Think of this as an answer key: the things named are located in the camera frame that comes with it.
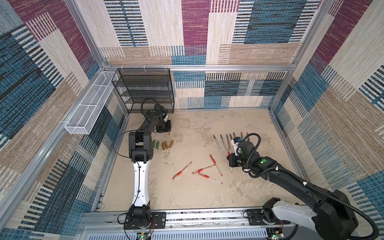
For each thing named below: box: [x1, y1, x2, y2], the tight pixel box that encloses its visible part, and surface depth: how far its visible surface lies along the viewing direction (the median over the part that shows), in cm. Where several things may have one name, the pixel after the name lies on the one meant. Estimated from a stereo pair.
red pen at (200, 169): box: [192, 164, 216, 174], surface depth 91 cm
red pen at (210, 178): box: [198, 172, 224, 185], surface depth 89 cm
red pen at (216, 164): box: [209, 154, 223, 176], surface depth 93 cm
